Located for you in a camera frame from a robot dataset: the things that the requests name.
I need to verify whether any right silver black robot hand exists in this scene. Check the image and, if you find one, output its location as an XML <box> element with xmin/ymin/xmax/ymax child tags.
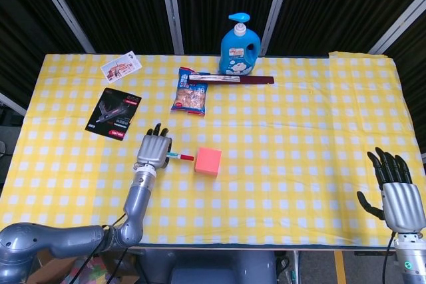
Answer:
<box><xmin>356</xmin><ymin>146</ymin><xmax>426</xmax><ymax>233</ymax></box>

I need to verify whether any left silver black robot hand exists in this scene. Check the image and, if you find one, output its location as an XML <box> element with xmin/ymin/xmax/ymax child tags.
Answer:
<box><xmin>133</xmin><ymin>123</ymin><xmax>173</xmax><ymax>170</ymax></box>

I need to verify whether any red capped marker pen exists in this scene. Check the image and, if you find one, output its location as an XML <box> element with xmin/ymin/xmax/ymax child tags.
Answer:
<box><xmin>166</xmin><ymin>152</ymin><xmax>195</xmax><ymax>162</ymax></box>

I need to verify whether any orange pink sponge block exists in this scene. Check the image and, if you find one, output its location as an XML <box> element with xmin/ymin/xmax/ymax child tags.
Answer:
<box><xmin>194</xmin><ymin>147</ymin><xmax>223</xmax><ymax>176</ymax></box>

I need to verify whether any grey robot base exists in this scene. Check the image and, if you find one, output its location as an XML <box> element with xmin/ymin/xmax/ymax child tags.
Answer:
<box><xmin>136</xmin><ymin>249</ymin><xmax>278</xmax><ymax>284</ymax></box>

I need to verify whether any black glue gun package card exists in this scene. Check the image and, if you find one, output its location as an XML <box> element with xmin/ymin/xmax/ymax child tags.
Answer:
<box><xmin>85</xmin><ymin>87</ymin><xmax>142</xmax><ymax>140</ymax></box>

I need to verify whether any blue snack bag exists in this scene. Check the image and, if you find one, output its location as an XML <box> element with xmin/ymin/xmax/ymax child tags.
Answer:
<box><xmin>170</xmin><ymin>67</ymin><xmax>209</xmax><ymax>117</ymax></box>

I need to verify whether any white picture card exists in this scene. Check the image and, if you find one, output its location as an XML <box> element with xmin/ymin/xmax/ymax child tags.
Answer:
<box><xmin>100</xmin><ymin>51</ymin><xmax>143</xmax><ymax>85</ymax></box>

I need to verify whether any dark red flat case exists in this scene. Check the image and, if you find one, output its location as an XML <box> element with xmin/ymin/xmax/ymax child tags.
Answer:
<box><xmin>188</xmin><ymin>74</ymin><xmax>276</xmax><ymax>86</ymax></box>

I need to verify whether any yellow checkered tablecloth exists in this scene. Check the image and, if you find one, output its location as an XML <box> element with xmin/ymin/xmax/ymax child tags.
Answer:
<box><xmin>0</xmin><ymin>51</ymin><xmax>426</xmax><ymax>249</ymax></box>

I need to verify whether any blue pump bottle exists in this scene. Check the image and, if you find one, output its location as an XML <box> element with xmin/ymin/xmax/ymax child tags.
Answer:
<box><xmin>218</xmin><ymin>13</ymin><xmax>262</xmax><ymax>76</ymax></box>

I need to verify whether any cardboard box with colourful contents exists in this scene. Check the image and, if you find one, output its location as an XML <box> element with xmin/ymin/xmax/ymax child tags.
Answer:
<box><xmin>26</xmin><ymin>250</ymin><xmax>140</xmax><ymax>284</ymax></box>

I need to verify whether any black cable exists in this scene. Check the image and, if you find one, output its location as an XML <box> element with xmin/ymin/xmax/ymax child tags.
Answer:
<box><xmin>381</xmin><ymin>232</ymin><xmax>397</xmax><ymax>284</ymax></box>
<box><xmin>105</xmin><ymin>249</ymin><xmax>129</xmax><ymax>284</ymax></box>

